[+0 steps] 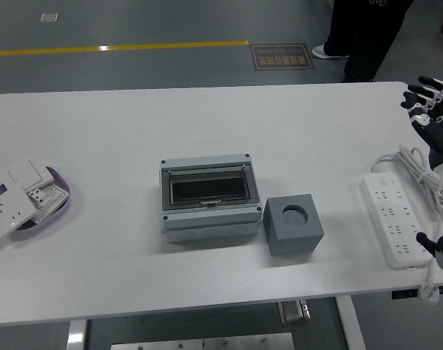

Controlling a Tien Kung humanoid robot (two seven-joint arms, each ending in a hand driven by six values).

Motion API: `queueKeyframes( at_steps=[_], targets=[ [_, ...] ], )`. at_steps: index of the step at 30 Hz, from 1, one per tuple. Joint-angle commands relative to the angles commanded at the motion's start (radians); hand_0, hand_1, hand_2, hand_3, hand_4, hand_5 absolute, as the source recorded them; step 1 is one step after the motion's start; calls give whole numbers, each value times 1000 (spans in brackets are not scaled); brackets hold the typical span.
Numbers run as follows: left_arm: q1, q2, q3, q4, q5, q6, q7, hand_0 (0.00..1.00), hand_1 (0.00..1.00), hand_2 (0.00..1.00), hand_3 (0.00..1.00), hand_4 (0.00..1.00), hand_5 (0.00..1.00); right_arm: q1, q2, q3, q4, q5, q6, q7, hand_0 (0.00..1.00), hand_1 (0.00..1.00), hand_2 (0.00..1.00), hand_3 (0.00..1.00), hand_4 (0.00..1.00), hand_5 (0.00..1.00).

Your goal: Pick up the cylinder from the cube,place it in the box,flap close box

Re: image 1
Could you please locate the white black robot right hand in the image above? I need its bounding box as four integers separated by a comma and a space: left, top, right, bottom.
400, 75, 443, 190

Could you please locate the grey junction box clear lid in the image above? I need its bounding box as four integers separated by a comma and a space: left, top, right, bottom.
158, 152, 263, 244

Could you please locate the grey cube with round recess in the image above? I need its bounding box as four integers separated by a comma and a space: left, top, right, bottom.
263, 194, 324, 257

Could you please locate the person in background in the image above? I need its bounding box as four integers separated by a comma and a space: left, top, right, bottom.
311, 0, 415, 83

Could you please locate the white power plug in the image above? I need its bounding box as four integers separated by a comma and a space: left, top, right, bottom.
417, 282, 441, 306

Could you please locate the black table control panel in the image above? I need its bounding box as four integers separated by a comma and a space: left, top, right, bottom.
391, 286, 443, 300

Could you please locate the dark floor sign orange text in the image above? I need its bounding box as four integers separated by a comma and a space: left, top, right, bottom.
250, 43, 315, 71

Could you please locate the white table leg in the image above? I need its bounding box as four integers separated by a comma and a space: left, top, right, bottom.
66, 319, 88, 350
334, 295, 367, 350

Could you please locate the yellow floor tape line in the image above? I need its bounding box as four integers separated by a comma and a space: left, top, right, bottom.
0, 39, 250, 58

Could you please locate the white perforated plate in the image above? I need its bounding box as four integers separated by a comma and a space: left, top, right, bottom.
26, 182, 69, 223

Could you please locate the purple tray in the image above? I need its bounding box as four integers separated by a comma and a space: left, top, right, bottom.
0, 166, 72, 241

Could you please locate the small white socket module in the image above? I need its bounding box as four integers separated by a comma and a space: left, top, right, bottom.
26, 187, 49, 207

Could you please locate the grey metal table bracket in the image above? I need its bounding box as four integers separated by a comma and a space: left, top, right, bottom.
277, 298, 312, 325

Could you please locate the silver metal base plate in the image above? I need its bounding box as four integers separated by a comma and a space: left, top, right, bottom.
110, 332, 295, 350

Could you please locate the white wall switch plate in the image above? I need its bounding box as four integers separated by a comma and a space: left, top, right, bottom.
6, 158, 56, 190

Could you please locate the white wall socket plate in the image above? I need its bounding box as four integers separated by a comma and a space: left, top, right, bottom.
0, 187, 38, 240

